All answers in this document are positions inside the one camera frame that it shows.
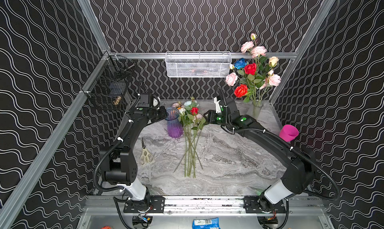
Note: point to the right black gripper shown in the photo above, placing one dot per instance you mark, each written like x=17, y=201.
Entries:
x=212, y=117

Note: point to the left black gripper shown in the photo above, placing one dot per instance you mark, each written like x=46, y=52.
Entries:
x=162, y=112

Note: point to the purple blue glass vase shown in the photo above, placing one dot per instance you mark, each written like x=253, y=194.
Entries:
x=174, y=127

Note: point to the red rose stem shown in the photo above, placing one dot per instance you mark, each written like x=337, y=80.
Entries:
x=242, y=91
x=250, y=75

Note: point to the frosted clear glass vase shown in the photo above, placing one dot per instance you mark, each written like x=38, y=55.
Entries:
x=255, y=109

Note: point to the pink double flower stem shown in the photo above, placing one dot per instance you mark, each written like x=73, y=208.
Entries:
x=232, y=78

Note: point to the blue rose flower stem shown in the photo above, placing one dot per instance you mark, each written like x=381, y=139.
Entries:
x=240, y=64

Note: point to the pale pink flower stem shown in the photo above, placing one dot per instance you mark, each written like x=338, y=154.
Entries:
x=272, y=80

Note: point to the pink peony flower stem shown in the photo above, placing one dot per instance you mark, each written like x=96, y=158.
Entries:
x=251, y=47

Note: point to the cream rose flower stem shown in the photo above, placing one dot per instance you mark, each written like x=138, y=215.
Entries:
x=273, y=61

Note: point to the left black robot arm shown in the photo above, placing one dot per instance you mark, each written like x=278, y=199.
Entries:
x=117, y=168

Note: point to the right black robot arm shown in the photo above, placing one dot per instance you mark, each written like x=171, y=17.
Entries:
x=300, y=163

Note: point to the red roses bunch stem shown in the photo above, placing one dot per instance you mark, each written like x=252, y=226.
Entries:
x=192, y=123

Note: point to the magenta plastic goblet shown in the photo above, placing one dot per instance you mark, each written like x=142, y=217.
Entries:
x=288, y=133

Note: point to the blue snack packet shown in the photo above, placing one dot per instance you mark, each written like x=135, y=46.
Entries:
x=206, y=223

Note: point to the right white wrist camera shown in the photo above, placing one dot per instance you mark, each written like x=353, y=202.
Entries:
x=217, y=105

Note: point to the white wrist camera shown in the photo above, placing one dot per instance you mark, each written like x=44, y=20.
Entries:
x=149, y=101
x=217, y=105

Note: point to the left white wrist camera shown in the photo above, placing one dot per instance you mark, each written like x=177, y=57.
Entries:
x=149, y=101

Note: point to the beige handled scissors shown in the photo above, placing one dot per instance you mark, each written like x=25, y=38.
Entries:
x=146, y=157

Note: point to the black wire basket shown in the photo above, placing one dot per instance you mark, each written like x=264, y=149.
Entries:
x=110, y=90

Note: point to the white wire mesh basket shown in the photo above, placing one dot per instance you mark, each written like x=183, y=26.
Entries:
x=208, y=64

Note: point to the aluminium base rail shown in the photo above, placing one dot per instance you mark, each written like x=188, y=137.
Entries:
x=210, y=206

